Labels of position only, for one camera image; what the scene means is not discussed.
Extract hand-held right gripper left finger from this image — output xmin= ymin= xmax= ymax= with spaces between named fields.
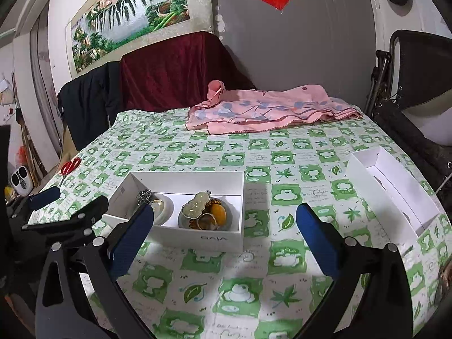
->
xmin=34 ymin=203 xmax=155 ymax=339

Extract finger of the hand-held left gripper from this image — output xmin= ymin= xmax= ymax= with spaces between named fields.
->
xmin=27 ymin=186 xmax=61 ymax=212
xmin=22 ymin=195 xmax=109 ymax=244

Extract white electric device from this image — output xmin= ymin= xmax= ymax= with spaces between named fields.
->
xmin=10 ymin=165 xmax=32 ymax=195

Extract black folding chair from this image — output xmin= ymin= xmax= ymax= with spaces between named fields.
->
xmin=364 ymin=30 xmax=452 ymax=198

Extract amber pendant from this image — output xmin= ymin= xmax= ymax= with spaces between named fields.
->
xmin=208 ymin=209 xmax=227 ymax=226

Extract landscape painting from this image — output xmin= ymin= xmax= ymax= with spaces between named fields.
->
xmin=65 ymin=0 xmax=214 ymax=78

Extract white cardboard box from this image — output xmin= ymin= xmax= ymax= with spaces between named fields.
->
xmin=94 ymin=171 xmax=246 ymax=253

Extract grey-green dish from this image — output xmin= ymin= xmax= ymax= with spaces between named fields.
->
xmin=177 ymin=198 xmax=235 ymax=232

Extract dark red cloth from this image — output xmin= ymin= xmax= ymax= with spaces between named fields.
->
xmin=120 ymin=31 xmax=257 ymax=114

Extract green patterned tablecloth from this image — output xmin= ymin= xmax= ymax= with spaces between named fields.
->
xmin=26 ymin=108 xmax=452 ymax=339

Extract black jacket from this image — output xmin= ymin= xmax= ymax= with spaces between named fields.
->
xmin=57 ymin=62 xmax=122 ymax=152

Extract white bangle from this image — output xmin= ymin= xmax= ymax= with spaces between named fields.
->
xmin=150 ymin=192 xmax=174 ymax=226

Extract jade gourd pendant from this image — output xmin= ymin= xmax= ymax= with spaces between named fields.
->
xmin=182 ymin=191 xmax=212 ymax=218

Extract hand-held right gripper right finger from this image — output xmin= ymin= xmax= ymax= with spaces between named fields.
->
xmin=293 ymin=203 xmax=414 ymax=339

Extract pink floral cloth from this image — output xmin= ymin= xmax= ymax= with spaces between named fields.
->
xmin=186 ymin=79 xmax=364 ymax=135

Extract orange beaded chain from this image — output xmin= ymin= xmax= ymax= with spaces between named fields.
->
xmin=189 ymin=199 xmax=225 ymax=228

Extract white box lid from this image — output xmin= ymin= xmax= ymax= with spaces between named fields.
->
xmin=345 ymin=146 xmax=444 ymax=246

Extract red scissors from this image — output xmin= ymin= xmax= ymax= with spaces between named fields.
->
xmin=58 ymin=158 xmax=82 ymax=188

